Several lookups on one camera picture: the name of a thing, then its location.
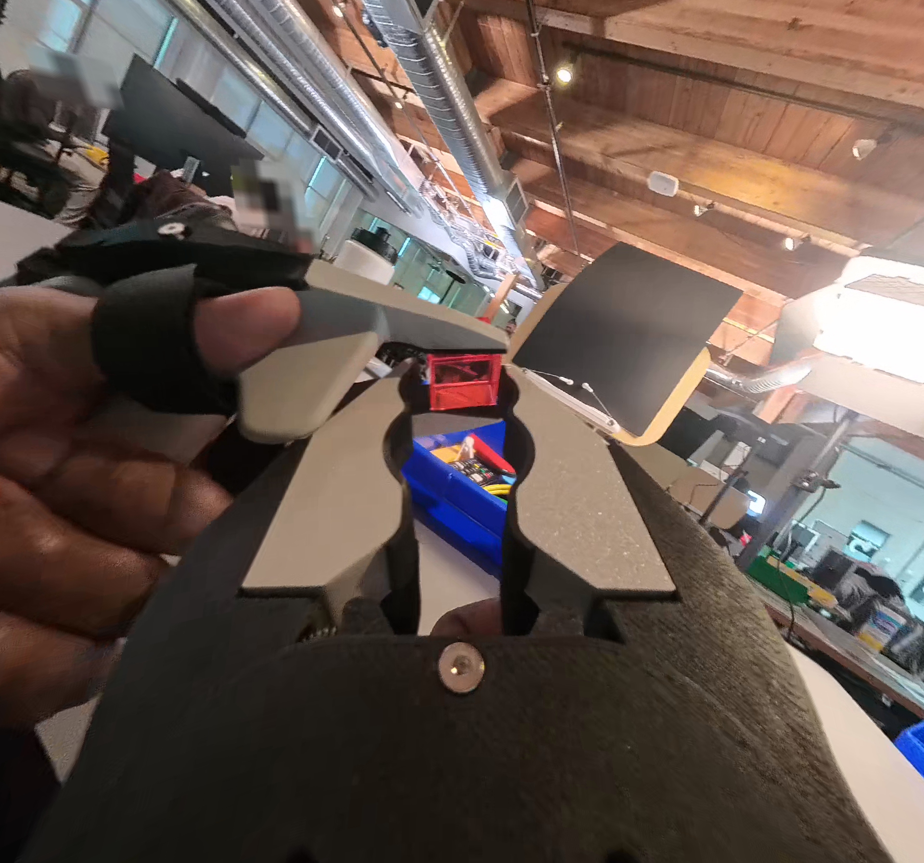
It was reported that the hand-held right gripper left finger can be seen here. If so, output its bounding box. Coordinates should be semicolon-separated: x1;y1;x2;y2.
239;373;423;621

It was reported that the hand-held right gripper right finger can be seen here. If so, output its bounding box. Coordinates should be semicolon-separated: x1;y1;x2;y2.
496;368;680;621

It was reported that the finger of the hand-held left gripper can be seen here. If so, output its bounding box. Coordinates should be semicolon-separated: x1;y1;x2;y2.
301;367;402;448
236;260;512;445

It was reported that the white squeeze bottle black cap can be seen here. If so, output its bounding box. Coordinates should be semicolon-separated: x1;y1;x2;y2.
335;228;401;286

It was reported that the red transparent cube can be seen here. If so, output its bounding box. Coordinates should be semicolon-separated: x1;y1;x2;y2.
421;351;506;412

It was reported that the blue plastic bin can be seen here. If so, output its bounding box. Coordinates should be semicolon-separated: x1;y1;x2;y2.
400;420;518;578

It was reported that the person's left hand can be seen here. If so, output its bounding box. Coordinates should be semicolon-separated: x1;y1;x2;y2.
0;286;304;728

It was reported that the black computer monitor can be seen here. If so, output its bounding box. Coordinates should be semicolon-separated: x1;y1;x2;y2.
104;55;268;178

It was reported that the studio light panel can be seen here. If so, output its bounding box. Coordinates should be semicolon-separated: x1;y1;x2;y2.
773;257;924;438

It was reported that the silver ceiling duct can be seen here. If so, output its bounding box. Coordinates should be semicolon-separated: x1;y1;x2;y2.
138;0;477;250
330;0;547;294

